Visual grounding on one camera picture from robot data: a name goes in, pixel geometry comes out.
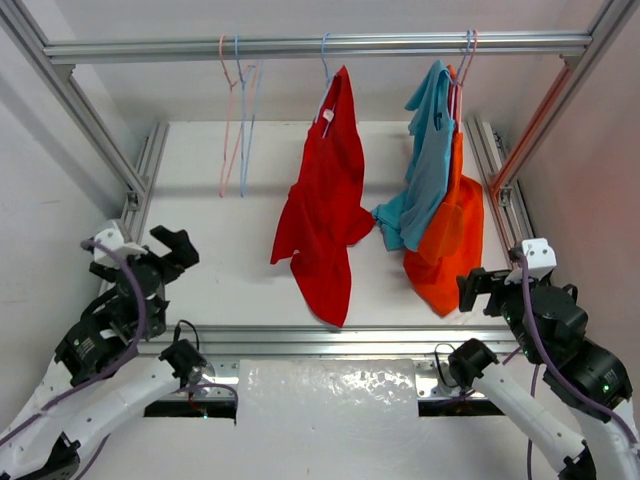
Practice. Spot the red t shirt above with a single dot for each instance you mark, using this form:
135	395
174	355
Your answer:
323	216

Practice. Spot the blue hanger holding shirt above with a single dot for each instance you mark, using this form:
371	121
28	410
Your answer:
467	55

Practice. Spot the aluminium rail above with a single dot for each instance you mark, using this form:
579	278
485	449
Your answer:
363	342
569	43

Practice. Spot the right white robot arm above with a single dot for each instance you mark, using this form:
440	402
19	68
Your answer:
550	329

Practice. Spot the aluminium left frame post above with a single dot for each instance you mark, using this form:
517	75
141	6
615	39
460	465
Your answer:
23	30

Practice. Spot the orange t shirt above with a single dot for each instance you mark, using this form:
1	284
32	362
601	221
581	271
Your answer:
452	244

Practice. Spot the aluminium top rail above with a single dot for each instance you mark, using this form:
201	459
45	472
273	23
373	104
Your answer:
569	43

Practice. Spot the aluminium right frame post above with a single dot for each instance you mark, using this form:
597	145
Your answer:
604	28

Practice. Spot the pink wire hanger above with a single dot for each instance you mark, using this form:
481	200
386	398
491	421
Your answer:
231	147

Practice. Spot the blue wire hanger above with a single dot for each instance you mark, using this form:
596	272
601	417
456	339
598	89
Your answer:
325	65
250	78

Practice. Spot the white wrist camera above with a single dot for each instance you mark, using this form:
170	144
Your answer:
540	256
114	236

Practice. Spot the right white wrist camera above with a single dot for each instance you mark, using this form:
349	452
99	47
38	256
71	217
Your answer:
540	256

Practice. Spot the pink hanger holding shirt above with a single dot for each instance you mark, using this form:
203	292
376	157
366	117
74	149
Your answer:
472	60

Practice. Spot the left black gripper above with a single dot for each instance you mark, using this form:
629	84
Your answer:
151	263

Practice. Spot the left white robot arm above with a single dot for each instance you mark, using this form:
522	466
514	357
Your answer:
63	421

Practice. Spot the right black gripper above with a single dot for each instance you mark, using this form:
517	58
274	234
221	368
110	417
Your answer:
480	282

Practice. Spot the aluminium frame post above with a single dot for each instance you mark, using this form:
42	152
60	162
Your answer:
23	30
604	28

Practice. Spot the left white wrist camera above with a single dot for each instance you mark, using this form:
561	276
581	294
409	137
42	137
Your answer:
114	236

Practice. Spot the light blue t shirt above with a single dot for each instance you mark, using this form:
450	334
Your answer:
404	219

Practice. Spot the orange diagonal frame bar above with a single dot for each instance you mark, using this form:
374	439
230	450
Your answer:
533	135

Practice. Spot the aluminium front rail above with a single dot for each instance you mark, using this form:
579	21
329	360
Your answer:
363	342

